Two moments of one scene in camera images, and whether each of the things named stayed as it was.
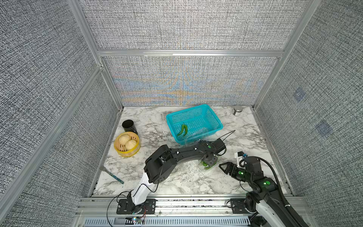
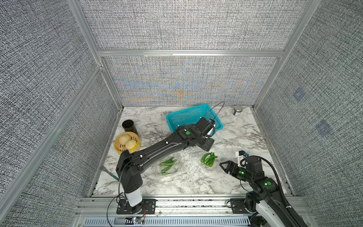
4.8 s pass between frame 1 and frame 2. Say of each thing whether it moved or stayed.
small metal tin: stayed
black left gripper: moved
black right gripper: stayed
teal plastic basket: stayed
